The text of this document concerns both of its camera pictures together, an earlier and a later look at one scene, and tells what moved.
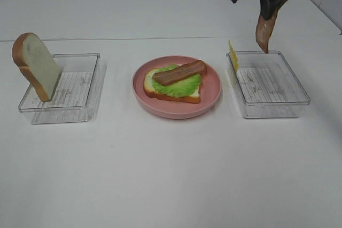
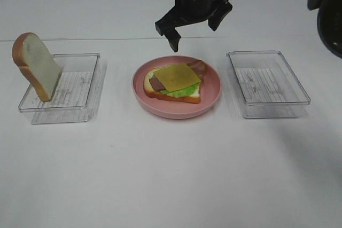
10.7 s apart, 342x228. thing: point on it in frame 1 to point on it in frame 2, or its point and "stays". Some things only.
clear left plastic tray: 69,103 stays
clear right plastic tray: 267,86 stays
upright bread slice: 37,65 stays
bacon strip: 264,29 to 199,67
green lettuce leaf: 178,88 stays
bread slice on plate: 195,97 stays
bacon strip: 166,78 to 156,85
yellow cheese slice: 234,56 to 177,77
